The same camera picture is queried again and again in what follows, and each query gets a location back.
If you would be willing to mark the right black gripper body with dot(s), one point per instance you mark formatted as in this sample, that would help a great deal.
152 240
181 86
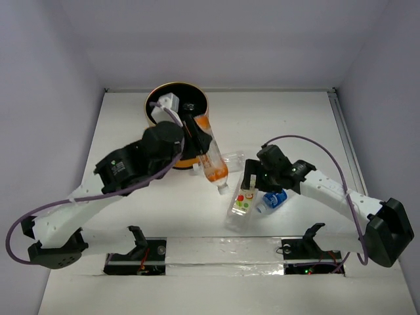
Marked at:
270 177

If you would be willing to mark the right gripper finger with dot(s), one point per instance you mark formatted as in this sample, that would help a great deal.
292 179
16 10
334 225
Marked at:
253 170
259 184

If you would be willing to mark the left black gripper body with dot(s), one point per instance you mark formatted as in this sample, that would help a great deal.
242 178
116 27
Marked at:
199 141

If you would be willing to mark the orange label bottle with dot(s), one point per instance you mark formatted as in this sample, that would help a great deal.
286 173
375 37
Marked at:
214 167

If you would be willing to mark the apple juice label bottle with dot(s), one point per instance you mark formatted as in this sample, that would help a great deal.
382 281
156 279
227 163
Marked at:
241 205

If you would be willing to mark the black cap bottle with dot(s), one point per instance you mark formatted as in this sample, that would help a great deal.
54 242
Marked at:
188 107

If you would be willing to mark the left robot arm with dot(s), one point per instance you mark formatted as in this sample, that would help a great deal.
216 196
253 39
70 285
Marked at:
57 229

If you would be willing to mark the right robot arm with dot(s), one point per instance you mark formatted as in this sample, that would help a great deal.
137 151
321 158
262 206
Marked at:
383 230

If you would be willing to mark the orange cylindrical bin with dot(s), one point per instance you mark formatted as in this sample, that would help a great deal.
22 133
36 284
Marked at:
186 93

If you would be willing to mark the clear unlabelled bottle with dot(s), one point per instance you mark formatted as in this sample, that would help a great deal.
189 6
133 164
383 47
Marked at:
235 162

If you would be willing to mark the blue label bottle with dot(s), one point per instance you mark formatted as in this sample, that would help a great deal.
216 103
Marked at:
270 202

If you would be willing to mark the silver foil tape strip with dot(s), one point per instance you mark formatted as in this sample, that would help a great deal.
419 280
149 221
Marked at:
227 257

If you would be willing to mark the aluminium rail at right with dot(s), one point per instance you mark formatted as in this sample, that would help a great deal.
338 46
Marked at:
354 166

